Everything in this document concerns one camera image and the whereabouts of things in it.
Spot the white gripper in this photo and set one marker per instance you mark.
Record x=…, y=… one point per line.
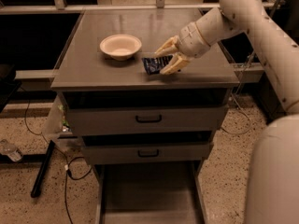
x=192, y=41

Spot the grey drawer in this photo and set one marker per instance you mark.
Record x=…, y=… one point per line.
x=147, y=147
x=126, y=112
x=149, y=193

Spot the grey top drawer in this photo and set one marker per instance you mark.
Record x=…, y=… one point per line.
x=126, y=112

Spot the grey drawer cabinet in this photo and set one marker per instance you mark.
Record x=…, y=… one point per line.
x=86, y=68

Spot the clear plastic bag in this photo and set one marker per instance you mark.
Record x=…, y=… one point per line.
x=57, y=129

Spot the clear plastic water bottle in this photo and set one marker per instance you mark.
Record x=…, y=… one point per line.
x=10, y=150

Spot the grey middle drawer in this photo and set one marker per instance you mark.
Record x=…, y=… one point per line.
x=147, y=147

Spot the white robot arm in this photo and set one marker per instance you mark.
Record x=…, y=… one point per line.
x=272, y=195

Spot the white paper bowl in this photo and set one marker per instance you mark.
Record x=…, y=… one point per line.
x=120, y=47

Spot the dark blue rxbar wrapper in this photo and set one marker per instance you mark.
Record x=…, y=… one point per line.
x=155, y=65

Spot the black metal floor bar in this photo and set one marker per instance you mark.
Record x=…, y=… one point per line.
x=36, y=190

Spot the grey bottom drawer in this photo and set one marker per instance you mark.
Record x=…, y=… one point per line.
x=149, y=193

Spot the grey metal rail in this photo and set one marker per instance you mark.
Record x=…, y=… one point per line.
x=245, y=74

